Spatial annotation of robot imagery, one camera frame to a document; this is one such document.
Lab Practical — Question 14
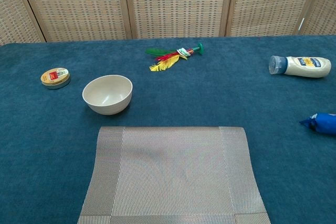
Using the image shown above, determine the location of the white ceramic bowl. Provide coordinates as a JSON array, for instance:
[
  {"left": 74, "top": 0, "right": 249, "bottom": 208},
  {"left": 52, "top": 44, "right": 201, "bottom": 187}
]
[{"left": 82, "top": 74, "right": 133, "bottom": 116}]

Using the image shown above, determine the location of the beige woven placemat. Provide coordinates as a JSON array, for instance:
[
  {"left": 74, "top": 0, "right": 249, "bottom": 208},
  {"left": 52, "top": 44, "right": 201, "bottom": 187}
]
[{"left": 77, "top": 126, "right": 271, "bottom": 224}]

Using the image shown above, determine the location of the colourful feather shuttlecock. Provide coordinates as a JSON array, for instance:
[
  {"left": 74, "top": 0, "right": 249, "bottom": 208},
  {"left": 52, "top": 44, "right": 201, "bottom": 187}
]
[{"left": 145, "top": 41, "right": 205, "bottom": 72}]

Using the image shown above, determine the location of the blue felt table cover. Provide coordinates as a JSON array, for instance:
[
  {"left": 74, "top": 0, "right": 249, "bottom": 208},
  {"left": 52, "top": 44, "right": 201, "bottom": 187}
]
[{"left": 0, "top": 35, "right": 336, "bottom": 224}]

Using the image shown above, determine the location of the woven folding screen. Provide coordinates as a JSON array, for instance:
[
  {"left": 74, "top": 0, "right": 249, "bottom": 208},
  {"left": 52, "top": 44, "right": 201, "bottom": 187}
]
[{"left": 0, "top": 0, "right": 336, "bottom": 46}]

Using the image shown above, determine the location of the round tin with yellow lid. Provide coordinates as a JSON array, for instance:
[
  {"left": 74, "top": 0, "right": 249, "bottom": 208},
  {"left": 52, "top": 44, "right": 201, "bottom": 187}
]
[{"left": 40, "top": 67, "right": 71, "bottom": 90}]

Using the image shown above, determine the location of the mayonnaise squeeze bottle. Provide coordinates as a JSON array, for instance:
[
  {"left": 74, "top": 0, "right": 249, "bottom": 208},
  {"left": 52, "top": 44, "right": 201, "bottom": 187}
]
[{"left": 268, "top": 55, "right": 332, "bottom": 79}]

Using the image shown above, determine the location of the blue snack packet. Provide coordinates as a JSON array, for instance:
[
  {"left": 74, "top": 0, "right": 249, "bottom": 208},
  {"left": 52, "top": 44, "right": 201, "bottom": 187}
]
[{"left": 299, "top": 112, "right": 336, "bottom": 137}]

